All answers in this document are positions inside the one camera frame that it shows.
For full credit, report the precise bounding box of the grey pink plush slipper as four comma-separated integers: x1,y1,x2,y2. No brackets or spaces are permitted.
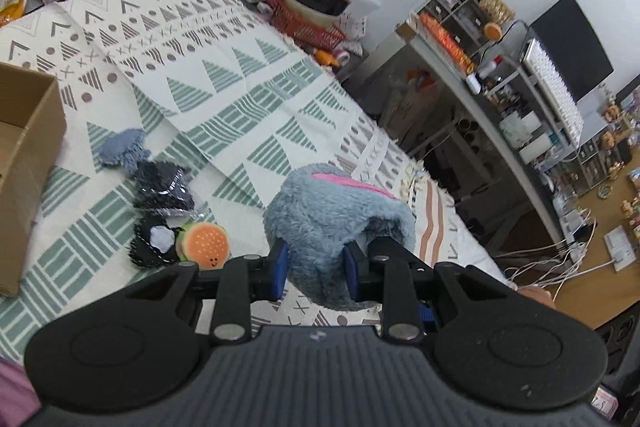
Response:
264,164,416,312

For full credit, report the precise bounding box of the plush hamburger toy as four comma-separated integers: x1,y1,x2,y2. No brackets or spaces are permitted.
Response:
176,222,230,270

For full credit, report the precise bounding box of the black stitched fabric patch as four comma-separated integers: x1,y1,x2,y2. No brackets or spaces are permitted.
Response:
128,215,183,269

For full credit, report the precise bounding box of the light blue denim patch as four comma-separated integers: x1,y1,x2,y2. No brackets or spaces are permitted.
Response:
99,128,151,176

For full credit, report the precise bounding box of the striped tasselled throw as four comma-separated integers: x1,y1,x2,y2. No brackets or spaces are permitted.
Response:
398,160,506,283

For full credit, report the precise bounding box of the patterned white green blanket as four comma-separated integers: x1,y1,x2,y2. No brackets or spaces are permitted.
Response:
1,0,412,361

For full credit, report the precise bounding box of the grey metal shelf rack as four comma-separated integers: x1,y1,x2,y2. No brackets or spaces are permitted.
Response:
395,0,579,241

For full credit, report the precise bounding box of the orange plastic basket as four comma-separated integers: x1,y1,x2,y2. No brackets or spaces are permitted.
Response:
269,0,346,51

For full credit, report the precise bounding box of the wooden desk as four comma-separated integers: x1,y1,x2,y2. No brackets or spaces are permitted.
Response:
555,150,639,329

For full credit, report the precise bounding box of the white keyboard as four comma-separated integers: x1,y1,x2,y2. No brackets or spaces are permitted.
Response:
522,38,584,147

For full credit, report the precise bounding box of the brown cardboard box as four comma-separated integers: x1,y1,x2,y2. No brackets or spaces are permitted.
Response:
0,63,66,297

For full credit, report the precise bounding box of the pink purple cloth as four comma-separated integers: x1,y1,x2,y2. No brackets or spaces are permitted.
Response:
0,359,40,427

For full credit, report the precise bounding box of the black computer monitor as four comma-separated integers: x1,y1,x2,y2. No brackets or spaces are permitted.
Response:
532,0,614,102

